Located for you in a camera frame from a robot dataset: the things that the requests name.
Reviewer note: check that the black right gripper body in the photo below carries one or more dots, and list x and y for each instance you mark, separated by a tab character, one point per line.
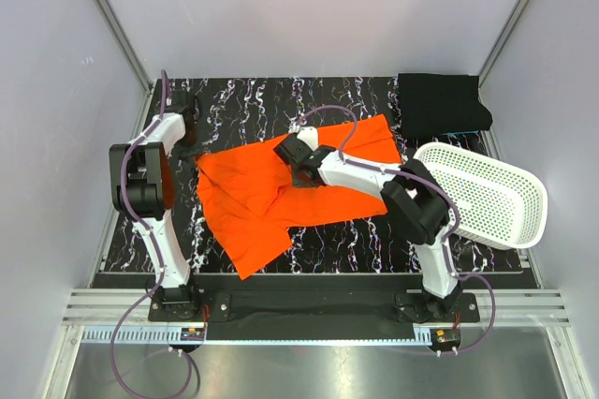
290	151

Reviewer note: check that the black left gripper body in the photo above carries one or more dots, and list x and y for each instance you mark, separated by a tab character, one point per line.
188	152

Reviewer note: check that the orange t shirt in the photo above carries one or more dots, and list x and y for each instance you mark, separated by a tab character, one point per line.
250	204

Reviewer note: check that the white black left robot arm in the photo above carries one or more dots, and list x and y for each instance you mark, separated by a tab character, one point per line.
142	188

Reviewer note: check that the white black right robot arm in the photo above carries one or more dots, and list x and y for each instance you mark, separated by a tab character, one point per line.
414	203

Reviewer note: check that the black marble pattern mat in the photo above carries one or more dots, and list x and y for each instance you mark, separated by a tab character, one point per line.
234	112

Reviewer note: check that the folded black t shirt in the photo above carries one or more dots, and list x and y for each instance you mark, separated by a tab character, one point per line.
436	104

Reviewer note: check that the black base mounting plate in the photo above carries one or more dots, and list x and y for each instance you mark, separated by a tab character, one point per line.
363	307

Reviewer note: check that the left orange connector board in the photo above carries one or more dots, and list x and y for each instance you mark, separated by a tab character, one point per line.
193	333

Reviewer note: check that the orange connector board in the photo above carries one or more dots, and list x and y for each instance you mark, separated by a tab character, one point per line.
193	333
448	336

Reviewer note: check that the white perforated plastic basket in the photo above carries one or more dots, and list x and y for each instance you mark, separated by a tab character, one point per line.
500	205

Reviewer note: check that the right orange connector board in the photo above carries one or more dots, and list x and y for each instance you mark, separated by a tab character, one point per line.
448	336

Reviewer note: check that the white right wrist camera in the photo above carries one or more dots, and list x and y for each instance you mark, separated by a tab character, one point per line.
307	134

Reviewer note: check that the aluminium front frame rail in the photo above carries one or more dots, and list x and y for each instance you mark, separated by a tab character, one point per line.
122	316

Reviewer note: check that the left aluminium corner post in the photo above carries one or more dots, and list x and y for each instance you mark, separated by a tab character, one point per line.
124	44

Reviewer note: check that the aluminium corner post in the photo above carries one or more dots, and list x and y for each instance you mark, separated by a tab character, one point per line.
124	44
516	14

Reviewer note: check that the right aluminium corner post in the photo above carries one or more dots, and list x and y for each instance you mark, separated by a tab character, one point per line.
516	14

